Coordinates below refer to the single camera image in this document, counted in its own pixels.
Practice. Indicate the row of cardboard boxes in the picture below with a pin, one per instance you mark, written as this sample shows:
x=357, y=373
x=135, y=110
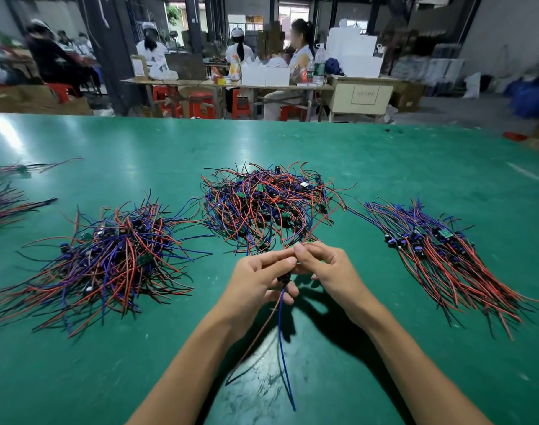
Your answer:
x=35, y=100

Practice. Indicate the brown cardboard box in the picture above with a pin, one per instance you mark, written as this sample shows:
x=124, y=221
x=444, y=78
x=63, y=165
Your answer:
x=409, y=95

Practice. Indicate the long wooden work table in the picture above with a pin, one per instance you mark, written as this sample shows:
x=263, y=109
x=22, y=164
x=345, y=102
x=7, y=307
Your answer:
x=225, y=84

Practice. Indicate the red plastic stool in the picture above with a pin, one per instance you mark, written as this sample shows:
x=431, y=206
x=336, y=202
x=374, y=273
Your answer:
x=165, y=100
x=293, y=112
x=241, y=103
x=59, y=91

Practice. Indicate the person's right hand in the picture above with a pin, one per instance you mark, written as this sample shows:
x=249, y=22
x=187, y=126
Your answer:
x=340, y=277

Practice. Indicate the cream cabinet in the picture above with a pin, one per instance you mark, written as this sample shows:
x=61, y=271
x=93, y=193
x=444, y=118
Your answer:
x=362, y=99

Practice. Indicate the person's left forearm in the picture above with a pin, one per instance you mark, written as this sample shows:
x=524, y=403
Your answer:
x=181, y=380

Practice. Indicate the small red floor object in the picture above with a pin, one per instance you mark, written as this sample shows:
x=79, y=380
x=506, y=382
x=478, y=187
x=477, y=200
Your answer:
x=515, y=136

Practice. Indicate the heap of blue bags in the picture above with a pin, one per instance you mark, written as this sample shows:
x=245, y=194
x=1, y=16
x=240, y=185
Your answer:
x=531, y=97

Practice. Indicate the dark blue bag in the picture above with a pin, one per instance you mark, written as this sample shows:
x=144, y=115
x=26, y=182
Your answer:
x=333, y=66

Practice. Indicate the dark pillar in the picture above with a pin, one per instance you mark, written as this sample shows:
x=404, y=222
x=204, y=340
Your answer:
x=110, y=48

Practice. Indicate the person's left hand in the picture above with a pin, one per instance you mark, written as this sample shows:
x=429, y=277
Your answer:
x=252, y=289

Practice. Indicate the person's right forearm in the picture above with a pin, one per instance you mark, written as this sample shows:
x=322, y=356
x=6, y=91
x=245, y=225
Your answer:
x=424, y=376

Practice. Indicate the row of white containers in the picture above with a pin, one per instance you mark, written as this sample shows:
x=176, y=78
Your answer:
x=265, y=75

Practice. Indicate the stack of white boxes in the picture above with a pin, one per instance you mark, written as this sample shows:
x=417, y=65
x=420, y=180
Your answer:
x=354, y=53

